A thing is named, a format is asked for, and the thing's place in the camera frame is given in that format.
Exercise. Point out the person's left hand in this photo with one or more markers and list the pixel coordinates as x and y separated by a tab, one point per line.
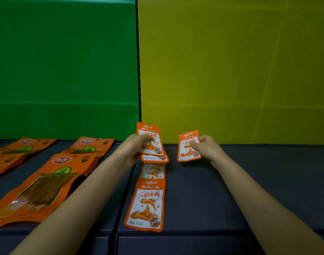
128	151

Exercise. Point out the person's right hand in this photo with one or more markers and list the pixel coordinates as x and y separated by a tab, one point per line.
209	150

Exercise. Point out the person's left thumb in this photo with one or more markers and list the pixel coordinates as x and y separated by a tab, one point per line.
142	138

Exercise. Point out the person's right thumb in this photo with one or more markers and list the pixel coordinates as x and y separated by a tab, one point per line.
195	144

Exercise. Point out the small orange snack packet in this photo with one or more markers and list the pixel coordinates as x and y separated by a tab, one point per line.
146	205
155	158
187	148
152	171
152	139

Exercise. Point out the person's right forearm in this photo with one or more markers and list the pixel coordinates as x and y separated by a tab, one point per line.
263	209

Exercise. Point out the person's left forearm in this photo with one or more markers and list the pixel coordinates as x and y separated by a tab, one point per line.
79	207

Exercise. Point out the large orange windowed snack bag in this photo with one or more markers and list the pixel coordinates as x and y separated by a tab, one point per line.
23	146
5	161
37	191
90	146

